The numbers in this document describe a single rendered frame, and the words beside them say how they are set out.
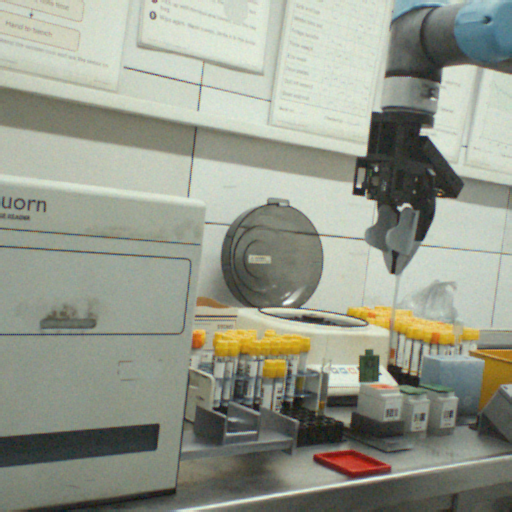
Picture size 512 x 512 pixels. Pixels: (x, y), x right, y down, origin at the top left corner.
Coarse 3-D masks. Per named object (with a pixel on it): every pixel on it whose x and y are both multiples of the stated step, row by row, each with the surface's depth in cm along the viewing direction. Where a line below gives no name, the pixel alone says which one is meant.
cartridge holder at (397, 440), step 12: (360, 420) 112; (372, 420) 111; (396, 420) 112; (348, 432) 113; (360, 432) 112; (372, 432) 110; (384, 432) 110; (396, 432) 112; (372, 444) 110; (384, 444) 108; (396, 444) 109; (408, 444) 111
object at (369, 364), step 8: (368, 352) 115; (360, 360) 114; (368, 360) 115; (376, 360) 116; (360, 368) 113; (368, 368) 115; (376, 368) 116; (360, 376) 113; (368, 376) 115; (376, 376) 116
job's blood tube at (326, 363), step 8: (328, 360) 113; (328, 368) 113; (320, 376) 114; (328, 376) 113; (320, 384) 113; (328, 384) 114; (320, 392) 113; (320, 400) 113; (320, 408) 113; (320, 416) 113
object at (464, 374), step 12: (432, 360) 128; (444, 360) 127; (456, 360) 129; (468, 360) 130; (480, 360) 132; (432, 372) 128; (444, 372) 128; (456, 372) 129; (468, 372) 131; (480, 372) 132; (420, 384) 130; (444, 384) 128; (456, 384) 129; (468, 384) 131; (480, 384) 133; (456, 396) 130; (468, 396) 131; (468, 408) 132; (456, 420) 128; (468, 420) 130
